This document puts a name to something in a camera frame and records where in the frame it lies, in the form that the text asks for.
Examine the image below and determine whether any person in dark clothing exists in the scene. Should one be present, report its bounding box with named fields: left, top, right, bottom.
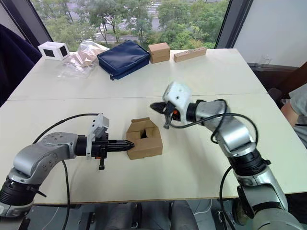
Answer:
left=0, top=23, right=43, bottom=107

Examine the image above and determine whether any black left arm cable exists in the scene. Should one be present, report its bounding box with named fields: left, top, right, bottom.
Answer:
left=32, top=113, right=101, bottom=230

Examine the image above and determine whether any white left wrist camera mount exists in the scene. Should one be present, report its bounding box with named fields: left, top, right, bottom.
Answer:
left=86, top=113, right=110, bottom=160

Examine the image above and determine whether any wooden block with holes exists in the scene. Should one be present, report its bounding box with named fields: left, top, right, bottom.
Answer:
left=173, top=47, right=207, bottom=63

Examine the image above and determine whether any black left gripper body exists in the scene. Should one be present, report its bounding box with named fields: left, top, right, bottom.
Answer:
left=92, top=133, right=110, bottom=171

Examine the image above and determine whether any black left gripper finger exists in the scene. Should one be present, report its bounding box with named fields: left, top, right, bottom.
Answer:
left=108, top=139, right=135, bottom=147
left=108, top=145, right=135, bottom=153

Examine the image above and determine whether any small cardboard box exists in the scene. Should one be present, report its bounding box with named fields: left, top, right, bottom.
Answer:
left=125, top=117, right=164, bottom=161

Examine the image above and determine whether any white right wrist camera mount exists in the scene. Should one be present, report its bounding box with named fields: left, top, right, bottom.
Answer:
left=162, top=81, right=192, bottom=124

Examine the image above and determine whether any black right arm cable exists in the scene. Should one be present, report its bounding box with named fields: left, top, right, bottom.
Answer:
left=167, top=99, right=260, bottom=230

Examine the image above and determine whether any dark grey rounded shape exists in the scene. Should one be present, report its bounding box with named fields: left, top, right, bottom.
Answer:
left=171, top=200, right=199, bottom=230

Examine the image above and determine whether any clear plastic bag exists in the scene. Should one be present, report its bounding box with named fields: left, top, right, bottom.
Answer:
left=56, top=40, right=110, bottom=80

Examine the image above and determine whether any white box with black squares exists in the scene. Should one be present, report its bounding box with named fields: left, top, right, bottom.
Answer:
left=37, top=41, right=71, bottom=62

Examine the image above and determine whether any thin white cable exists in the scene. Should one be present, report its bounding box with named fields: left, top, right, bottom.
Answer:
left=193, top=200, right=213, bottom=215

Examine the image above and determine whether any person in grey shirt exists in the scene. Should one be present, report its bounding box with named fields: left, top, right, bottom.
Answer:
left=280, top=83, right=307, bottom=142

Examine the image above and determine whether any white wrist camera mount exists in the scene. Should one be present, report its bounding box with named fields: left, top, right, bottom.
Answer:
left=86, top=113, right=110, bottom=160
left=162, top=81, right=192, bottom=124

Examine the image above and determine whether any navy blue zip pouch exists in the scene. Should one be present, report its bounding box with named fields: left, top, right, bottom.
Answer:
left=96, top=40, right=151, bottom=81

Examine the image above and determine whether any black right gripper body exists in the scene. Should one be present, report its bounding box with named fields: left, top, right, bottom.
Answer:
left=163, top=102, right=181, bottom=129

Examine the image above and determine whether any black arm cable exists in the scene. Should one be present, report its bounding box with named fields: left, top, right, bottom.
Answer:
left=32, top=113, right=101, bottom=230
left=167, top=99, right=260, bottom=230

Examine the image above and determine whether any closed brown cardboard box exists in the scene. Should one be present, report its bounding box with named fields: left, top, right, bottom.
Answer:
left=147, top=42, right=171, bottom=64

